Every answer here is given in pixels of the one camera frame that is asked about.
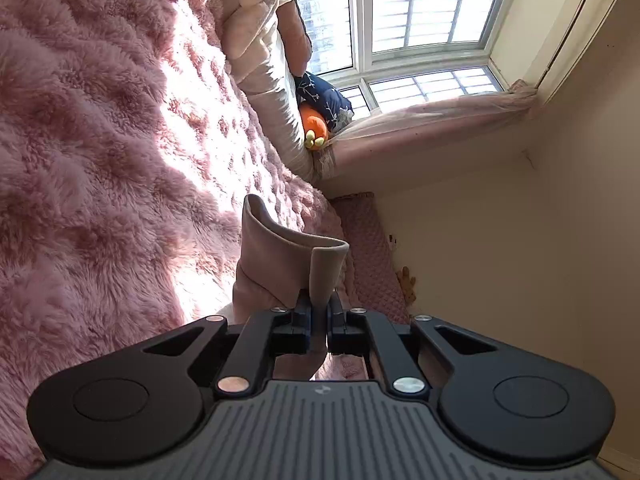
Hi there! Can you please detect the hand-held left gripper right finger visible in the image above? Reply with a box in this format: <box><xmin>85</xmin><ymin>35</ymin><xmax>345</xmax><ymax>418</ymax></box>
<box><xmin>326</xmin><ymin>292</ymin><xmax>501</xmax><ymax>397</ymax></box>

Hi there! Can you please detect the white framed window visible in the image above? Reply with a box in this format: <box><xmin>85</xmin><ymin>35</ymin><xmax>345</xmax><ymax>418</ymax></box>
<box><xmin>295</xmin><ymin>0</ymin><xmax>527</xmax><ymax>117</ymax></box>

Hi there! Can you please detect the cream quilted duvet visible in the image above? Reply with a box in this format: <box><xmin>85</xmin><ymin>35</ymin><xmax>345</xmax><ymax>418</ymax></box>
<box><xmin>210</xmin><ymin>0</ymin><xmax>327</xmax><ymax>184</ymax></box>

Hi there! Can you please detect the navy floral pillow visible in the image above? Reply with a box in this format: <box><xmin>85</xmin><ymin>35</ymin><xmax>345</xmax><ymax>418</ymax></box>
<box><xmin>295</xmin><ymin>71</ymin><xmax>354</xmax><ymax>134</ymax></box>

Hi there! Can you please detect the pale pink garment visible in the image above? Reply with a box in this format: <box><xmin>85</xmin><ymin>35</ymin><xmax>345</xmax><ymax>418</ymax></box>
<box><xmin>231</xmin><ymin>194</ymin><xmax>351</xmax><ymax>382</ymax></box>

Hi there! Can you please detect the orange plush toy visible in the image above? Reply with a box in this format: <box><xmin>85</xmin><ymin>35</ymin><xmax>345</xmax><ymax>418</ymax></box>
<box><xmin>299</xmin><ymin>104</ymin><xmax>332</xmax><ymax>152</ymax></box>

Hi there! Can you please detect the pink quilted headboard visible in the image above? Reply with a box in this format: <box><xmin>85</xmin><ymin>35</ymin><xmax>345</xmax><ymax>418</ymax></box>
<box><xmin>329</xmin><ymin>191</ymin><xmax>412</xmax><ymax>327</ymax></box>

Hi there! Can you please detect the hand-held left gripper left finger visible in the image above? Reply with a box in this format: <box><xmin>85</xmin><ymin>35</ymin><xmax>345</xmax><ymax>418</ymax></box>
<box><xmin>142</xmin><ymin>289</ymin><xmax>315</xmax><ymax>397</ymax></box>

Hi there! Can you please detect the pink fluffy blanket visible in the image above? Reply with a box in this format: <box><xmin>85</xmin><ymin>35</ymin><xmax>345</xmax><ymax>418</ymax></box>
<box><xmin>0</xmin><ymin>0</ymin><xmax>353</xmax><ymax>467</ymax></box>

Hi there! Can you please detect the small brown plush toy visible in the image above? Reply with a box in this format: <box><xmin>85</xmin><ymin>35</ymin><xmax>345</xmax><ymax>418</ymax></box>
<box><xmin>395</xmin><ymin>266</ymin><xmax>419</xmax><ymax>307</ymax></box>

